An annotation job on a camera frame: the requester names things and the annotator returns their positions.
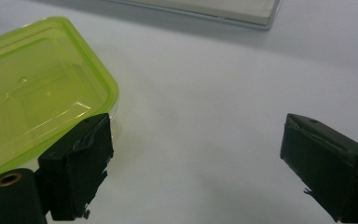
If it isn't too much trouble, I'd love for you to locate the green lid plastic container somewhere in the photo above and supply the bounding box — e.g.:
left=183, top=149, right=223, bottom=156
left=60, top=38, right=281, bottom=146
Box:
left=0, top=16, right=122, bottom=188

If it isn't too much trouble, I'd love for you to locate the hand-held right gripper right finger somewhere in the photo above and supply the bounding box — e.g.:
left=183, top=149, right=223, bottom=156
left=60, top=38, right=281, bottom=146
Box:
left=280, top=113, right=358, bottom=224

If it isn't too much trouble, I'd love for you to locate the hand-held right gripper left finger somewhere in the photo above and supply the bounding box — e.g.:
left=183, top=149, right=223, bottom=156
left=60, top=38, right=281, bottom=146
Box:
left=37, top=112, right=115, bottom=222

